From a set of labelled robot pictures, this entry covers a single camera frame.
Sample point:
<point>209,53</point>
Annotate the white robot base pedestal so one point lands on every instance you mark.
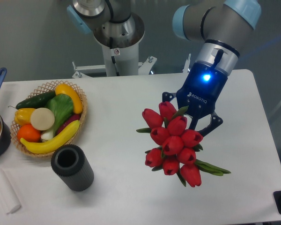
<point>120,43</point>

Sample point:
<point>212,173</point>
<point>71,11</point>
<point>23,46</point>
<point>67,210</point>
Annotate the orange fruit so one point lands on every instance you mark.
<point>29,133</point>

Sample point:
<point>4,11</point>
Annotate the green lettuce leaf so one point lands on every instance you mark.
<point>62,107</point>

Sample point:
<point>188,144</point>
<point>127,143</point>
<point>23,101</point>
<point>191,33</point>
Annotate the yellow squash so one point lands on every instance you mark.
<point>68,90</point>

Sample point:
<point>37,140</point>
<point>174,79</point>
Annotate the yellow banana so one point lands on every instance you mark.
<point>51,145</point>

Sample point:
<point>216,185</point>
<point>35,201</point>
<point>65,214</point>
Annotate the green cucumber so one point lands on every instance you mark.
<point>35,102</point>

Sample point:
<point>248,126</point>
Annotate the woven wicker basket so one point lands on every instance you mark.
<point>46,87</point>

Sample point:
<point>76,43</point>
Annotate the white scallion bulb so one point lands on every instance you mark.
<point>47,135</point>

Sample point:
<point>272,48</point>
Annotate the purple eggplant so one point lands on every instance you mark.
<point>68,121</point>

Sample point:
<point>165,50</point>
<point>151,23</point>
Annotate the dark grey ribbed vase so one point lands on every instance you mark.
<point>71,165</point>

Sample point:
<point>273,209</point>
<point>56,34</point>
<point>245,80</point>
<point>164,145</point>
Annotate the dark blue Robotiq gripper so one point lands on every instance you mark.
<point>199,93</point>

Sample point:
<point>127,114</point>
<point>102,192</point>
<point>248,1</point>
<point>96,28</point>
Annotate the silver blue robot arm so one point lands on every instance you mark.
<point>223,25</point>

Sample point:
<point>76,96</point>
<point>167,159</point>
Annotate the metal table frame bracket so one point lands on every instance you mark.
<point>144,68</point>

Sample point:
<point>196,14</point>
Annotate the yellow bell pepper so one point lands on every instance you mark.
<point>23,115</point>

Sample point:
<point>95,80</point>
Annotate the white rolled cloth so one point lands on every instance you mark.
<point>8,197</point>

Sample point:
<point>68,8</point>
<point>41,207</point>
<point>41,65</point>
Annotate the red tulip bouquet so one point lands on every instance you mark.
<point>177,145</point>

